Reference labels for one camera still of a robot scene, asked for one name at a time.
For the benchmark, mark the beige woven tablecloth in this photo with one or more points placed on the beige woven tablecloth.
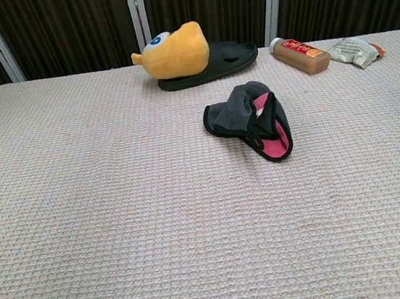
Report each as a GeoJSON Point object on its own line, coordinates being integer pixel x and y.
{"type": "Point", "coordinates": [119, 203]}

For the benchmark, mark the dark pleated curtain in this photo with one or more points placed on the dark pleated curtain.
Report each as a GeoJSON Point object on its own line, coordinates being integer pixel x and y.
{"type": "Point", "coordinates": [68, 27]}

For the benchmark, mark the brown drink bottle red label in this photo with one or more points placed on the brown drink bottle red label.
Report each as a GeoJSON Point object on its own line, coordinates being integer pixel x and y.
{"type": "Point", "coordinates": [301, 55]}

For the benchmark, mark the white and orange snack packet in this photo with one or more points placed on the white and orange snack packet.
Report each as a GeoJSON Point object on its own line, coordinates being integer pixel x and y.
{"type": "Point", "coordinates": [350, 51]}

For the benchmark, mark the red cloth with black trim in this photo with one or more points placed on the red cloth with black trim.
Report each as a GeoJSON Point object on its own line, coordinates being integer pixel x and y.
{"type": "Point", "coordinates": [225, 117]}

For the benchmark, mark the black rubber slipper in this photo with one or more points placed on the black rubber slipper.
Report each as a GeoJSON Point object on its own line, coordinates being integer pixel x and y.
{"type": "Point", "coordinates": [243, 54]}

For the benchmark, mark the yellow plush toy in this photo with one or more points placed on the yellow plush toy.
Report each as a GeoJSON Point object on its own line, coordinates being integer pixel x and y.
{"type": "Point", "coordinates": [177, 54]}

